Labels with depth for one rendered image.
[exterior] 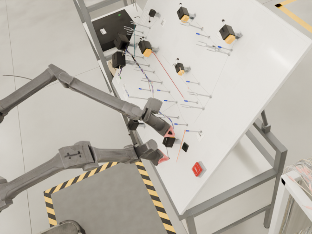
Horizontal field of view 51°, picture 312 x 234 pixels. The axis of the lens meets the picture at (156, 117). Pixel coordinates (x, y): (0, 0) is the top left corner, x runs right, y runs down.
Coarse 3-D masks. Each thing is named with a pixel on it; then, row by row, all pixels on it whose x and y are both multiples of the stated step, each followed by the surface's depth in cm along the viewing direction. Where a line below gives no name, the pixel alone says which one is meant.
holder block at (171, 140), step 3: (165, 138) 167; (168, 138) 165; (171, 138) 165; (174, 138) 166; (165, 141) 167; (168, 141) 165; (171, 141) 166; (174, 141) 167; (165, 144) 166; (168, 144) 166; (171, 144) 167; (168, 147) 167; (171, 147) 168
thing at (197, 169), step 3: (195, 165) 155; (198, 165) 153; (192, 168) 156; (195, 168) 155; (198, 168) 153; (201, 168) 153; (195, 171) 154; (198, 171) 153; (195, 174) 154; (198, 174) 153
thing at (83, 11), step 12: (84, 0) 209; (96, 0) 207; (108, 0) 207; (84, 12) 205; (132, 12) 266; (84, 24) 266; (96, 36) 219; (96, 48) 226; (108, 60) 236; (108, 72) 243; (108, 84) 322; (132, 132) 298
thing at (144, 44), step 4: (144, 40) 191; (140, 44) 192; (144, 44) 189; (148, 44) 191; (140, 48) 192; (144, 48) 188; (148, 48) 188; (152, 48) 193; (156, 48) 196; (156, 52) 196
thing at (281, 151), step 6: (258, 120) 181; (258, 126) 178; (270, 126) 171; (264, 132) 175; (270, 132) 174; (270, 138) 172; (276, 138) 171; (270, 144) 173; (276, 144) 169; (282, 144) 168; (276, 150) 169; (282, 150) 165; (276, 156) 172; (282, 156) 168; (276, 162) 175; (282, 162) 173; (276, 168) 178; (282, 168) 178
